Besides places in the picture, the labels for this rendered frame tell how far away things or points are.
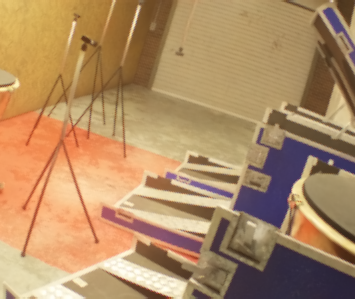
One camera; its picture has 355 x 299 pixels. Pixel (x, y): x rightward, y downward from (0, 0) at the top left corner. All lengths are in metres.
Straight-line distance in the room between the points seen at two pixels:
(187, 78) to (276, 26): 2.14
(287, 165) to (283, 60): 5.97
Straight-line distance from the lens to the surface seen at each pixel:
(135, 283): 2.16
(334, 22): 2.38
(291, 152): 2.39
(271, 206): 2.48
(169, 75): 8.46
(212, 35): 8.32
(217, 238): 1.02
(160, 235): 2.69
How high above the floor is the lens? 1.32
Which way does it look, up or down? 15 degrees down
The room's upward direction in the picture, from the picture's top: 17 degrees clockwise
